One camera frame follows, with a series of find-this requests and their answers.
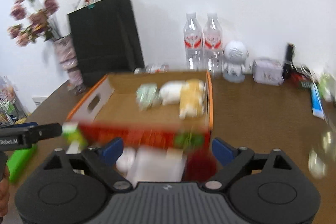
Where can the red orange cardboard box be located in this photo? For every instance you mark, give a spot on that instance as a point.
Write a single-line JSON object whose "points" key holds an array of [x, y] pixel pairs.
{"points": [[159, 145]]}

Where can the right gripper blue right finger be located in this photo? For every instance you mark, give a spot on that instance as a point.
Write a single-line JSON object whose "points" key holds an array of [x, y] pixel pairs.
{"points": [[223, 152]]}

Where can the iridescent plastic bag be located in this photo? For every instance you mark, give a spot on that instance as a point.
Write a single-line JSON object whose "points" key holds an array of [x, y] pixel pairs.
{"points": [[147, 96]]}

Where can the right clear water bottle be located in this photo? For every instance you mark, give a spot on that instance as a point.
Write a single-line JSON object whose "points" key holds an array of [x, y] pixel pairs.
{"points": [[212, 34]]}

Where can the clear water bottle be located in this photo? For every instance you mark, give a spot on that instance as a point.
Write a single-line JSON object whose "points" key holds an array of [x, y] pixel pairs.
{"points": [[212, 34], [193, 40]]}

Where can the person's left hand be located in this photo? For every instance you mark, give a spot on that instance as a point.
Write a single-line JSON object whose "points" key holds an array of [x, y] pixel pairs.
{"points": [[4, 192]]}

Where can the small lilac tin box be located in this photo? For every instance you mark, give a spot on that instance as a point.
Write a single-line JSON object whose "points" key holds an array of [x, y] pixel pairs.
{"points": [[267, 71]]}

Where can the black upright device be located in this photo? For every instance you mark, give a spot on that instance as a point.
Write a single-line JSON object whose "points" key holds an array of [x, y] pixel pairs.
{"points": [[288, 62]]}

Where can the pink mottled ceramic vase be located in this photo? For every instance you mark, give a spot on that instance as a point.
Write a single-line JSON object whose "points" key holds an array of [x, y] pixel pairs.
{"points": [[67, 58]]}

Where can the yellow plush toy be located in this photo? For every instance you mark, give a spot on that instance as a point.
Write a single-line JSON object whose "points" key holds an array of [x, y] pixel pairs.
{"points": [[192, 98]]}

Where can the white plush toy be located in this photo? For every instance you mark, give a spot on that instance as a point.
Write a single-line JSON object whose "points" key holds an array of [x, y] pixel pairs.
{"points": [[170, 92]]}

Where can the red small box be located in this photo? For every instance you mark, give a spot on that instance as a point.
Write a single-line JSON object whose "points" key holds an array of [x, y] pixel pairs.
{"points": [[300, 79]]}

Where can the pink dried flower bouquet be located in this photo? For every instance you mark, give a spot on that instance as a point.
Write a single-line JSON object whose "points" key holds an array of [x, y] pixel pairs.
{"points": [[35, 19]]}

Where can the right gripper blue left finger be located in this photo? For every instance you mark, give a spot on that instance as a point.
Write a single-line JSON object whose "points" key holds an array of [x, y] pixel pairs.
{"points": [[110, 152]]}

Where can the white round robot toy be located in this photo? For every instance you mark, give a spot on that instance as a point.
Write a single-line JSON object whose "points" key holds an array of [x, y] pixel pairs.
{"points": [[235, 56]]}

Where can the black paper shopping bag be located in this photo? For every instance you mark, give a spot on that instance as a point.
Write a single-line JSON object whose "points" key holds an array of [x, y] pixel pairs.
{"points": [[105, 37]]}

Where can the blue white tube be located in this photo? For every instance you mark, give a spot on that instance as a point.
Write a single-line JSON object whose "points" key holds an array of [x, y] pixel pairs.
{"points": [[316, 103]]}

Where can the left clear water bottle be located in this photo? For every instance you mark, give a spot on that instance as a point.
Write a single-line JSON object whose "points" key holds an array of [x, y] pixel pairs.
{"points": [[193, 40]]}

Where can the bright green handle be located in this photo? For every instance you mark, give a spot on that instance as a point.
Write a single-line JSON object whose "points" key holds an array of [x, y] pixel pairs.
{"points": [[18, 161]]}

